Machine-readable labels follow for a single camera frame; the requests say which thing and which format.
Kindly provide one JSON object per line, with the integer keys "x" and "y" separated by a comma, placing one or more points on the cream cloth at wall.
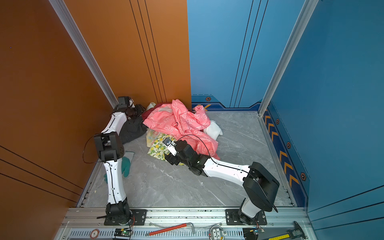
{"x": 150, "y": 106}

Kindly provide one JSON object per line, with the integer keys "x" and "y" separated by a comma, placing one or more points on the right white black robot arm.
{"x": 259, "y": 184}

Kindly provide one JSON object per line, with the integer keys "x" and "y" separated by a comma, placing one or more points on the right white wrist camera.
{"x": 170, "y": 145}

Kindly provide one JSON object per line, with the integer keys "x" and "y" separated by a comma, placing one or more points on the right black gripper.
{"x": 172, "y": 159}

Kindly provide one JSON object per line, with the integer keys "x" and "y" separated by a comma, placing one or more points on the small white connector block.
{"x": 216, "y": 232}

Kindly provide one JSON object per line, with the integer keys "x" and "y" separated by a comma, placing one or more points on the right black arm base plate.
{"x": 236, "y": 217}

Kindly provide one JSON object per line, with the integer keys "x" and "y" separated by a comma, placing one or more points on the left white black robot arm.
{"x": 110, "y": 151}

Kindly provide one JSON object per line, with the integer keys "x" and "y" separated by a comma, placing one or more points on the lemon print cloth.
{"x": 157, "y": 149}

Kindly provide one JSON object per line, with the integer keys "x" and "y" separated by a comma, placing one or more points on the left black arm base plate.
{"x": 136, "y": 217}

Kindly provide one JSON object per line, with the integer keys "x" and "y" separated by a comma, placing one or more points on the yellow tape measure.
{"x": 280, "y": 237}

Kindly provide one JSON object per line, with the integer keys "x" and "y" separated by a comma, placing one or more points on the pink patterned cloth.
{"x": 176, "y": 120}

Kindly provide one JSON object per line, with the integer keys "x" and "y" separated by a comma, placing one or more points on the black digital caliper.
{"x": 297, "y": 232}

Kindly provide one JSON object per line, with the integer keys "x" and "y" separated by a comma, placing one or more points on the small board with wires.
{"x": 252, "y": 233}

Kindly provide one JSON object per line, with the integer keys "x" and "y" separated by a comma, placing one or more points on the green circuit board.
{"x": 122, "y": 234}

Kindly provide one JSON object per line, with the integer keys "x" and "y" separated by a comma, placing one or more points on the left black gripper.
{"x": 139, "y": 108}

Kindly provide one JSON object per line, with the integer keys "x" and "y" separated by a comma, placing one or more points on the green work glove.
{"x": 126, "y": 163}

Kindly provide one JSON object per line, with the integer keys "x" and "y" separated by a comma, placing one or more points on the white cloth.
{"x": 213, "y": 130}

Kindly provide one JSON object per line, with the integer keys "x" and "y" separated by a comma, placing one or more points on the dark red cloth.
{"x": 149, "y": 111}

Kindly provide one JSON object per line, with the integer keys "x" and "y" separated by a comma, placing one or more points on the dark grey cloth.
{"x": 132, "y": 129}

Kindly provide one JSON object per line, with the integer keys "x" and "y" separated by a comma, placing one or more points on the red handled hex key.
{"x": 168, "y": 229}

